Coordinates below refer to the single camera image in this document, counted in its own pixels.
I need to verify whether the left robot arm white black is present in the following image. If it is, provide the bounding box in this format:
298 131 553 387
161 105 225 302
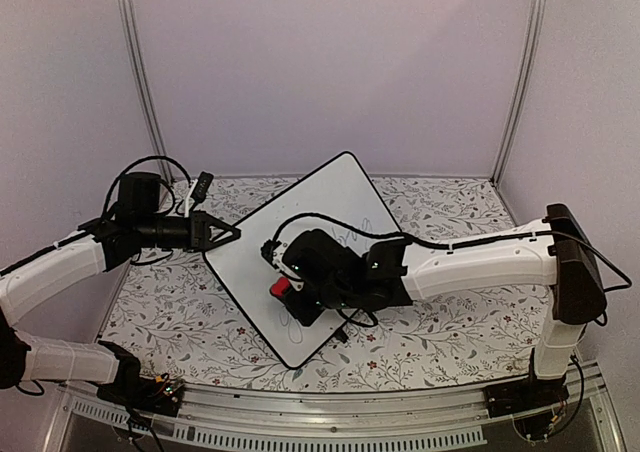
1 157 241 406

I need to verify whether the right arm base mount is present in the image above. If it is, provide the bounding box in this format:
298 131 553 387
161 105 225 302
482 373 569 418

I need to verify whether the red whiteboard eraser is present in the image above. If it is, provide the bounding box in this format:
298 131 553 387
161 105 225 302
269 277 291 300

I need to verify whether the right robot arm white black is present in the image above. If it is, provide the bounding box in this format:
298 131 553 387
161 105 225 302
260 203 632 408

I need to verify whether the aluminium frame post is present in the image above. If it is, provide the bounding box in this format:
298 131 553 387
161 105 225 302
117 0 167 155
491 0 547 188

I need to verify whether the left aluminium frame post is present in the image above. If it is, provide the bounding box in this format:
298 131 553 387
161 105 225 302
117 0 167 155

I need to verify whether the white whiteboard with black frame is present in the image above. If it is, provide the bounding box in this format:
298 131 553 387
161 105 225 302
205 152 399 370

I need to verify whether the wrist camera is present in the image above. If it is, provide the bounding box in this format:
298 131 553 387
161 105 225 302
182 171 214 217
260 239 304 290

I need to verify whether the black whiteboard stand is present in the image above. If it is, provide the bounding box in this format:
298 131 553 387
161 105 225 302
333 329 349 344

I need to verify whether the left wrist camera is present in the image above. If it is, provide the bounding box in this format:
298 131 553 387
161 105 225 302
182 171 214 217

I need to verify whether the front aluminium rail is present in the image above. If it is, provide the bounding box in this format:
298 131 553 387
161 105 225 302
43 361 631 451

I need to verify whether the right aluminium frame post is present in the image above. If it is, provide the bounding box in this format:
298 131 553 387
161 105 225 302
491 0 547 188

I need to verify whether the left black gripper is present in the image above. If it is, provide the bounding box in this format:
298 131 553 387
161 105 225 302
137 210 241 254

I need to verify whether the floral patterned table mat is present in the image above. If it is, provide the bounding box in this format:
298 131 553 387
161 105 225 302
100 177 548 393

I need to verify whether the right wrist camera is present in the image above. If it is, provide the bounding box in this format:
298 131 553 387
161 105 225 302
260 239 304 290

